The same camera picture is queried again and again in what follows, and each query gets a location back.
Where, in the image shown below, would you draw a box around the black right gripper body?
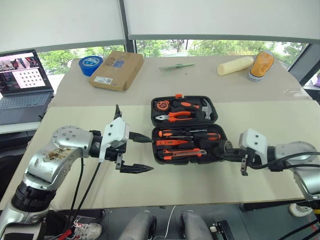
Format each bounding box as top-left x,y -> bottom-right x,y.
234,147 -> 256,177

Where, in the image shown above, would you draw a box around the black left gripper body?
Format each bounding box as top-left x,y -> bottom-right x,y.
103,144 -> 128,171

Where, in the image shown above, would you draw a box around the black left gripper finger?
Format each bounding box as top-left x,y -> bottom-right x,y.
119,163 -> 155,175
128,131 -> 154,144

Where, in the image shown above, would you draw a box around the black electrical tape roll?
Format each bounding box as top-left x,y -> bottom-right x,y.
221,140 -> 234,154

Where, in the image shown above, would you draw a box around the orange voltage tester pen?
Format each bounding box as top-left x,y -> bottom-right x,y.
156,139 -> 193,147

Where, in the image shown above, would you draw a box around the orange black utility knife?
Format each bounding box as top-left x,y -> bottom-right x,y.
161,148 -> 207,161

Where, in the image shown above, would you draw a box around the black plastic tool case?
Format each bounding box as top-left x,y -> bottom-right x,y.
150,93 -> 229,165

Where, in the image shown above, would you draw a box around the green plastic tool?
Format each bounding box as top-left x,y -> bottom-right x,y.
158,62 -> 196,72

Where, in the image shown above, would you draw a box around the orange black tape measure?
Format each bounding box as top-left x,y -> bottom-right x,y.
156,99 -> 172,111

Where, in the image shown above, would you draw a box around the cream table cloth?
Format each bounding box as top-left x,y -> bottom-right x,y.
0,99 -> 320,211

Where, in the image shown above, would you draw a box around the grey rounded shape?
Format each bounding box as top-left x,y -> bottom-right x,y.
118,212 -> 157,240
180,211 -> 213,240

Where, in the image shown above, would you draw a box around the brown cardboard box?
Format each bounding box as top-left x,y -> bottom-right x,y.
87,50 -> 145,93

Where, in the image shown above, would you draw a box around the black box white button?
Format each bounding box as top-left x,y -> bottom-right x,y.
209,219 -> 235,240

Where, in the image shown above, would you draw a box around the beige table cloth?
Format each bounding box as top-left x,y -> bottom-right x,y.
49,56 -> 313,108

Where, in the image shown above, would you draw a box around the white tape roll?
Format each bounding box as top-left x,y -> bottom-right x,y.
289,202 -> 313,217

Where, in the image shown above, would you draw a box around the white laced sneaker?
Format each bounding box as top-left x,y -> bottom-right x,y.
67,221 -> 103,240

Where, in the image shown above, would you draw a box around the clear plastic wrap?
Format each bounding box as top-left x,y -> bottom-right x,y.
282,87 -> 310,97

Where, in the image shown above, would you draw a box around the cream foam cylinder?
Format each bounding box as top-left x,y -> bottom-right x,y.
216,56 -> 255,76

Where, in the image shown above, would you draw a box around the blue tape roll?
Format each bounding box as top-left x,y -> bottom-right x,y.
78,55 -> 104,77

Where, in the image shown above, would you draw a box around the dark window mullion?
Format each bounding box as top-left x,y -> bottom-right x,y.
118,0 -> 137,55

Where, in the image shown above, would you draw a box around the open grey laptop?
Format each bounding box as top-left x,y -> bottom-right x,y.
0,49 -> 55,126

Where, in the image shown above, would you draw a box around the white roller blind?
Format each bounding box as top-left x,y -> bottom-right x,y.
0,0 -> 127,53
122,0 -> 320,46

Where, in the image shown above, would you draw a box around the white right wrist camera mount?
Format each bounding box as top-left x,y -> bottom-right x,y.
238,128 -> 269,164

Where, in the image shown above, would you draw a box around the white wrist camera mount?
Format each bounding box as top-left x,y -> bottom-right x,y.
98,117 -> 131,164
238,128 -> 269,164

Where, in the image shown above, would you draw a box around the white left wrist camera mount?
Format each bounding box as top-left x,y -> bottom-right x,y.
98,117 -> 131,164

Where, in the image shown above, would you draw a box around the screwdriver with black orange handle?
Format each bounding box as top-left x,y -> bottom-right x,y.
166,131 -> 222,142

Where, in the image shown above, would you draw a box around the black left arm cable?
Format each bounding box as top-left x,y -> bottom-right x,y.
65,156 -> 85,227
73,161 -> 101,220

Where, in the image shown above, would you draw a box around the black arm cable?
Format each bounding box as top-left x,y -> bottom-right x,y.
268,162 -> 320,174
249,151 -> 320,171
277,219 -> 320,240
65,156 -> 85,227
73,161 -> 101,220

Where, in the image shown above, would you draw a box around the orange handled pliers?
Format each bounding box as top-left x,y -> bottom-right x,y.
154,111 -> 197,123

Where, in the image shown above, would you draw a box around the claw hammer orange black handle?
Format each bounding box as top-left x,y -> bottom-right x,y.
173,97 -> 217,121

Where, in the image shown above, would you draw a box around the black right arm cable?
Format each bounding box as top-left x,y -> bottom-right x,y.
268,162 -> 320,174
277,219 -> 320,240
249,151 -> 320,171

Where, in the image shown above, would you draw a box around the thin white cable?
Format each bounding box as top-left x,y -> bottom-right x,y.
159,205 -> 177,238

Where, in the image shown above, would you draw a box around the dark grey window frame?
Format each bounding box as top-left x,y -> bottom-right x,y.
287,43 -> 320,87

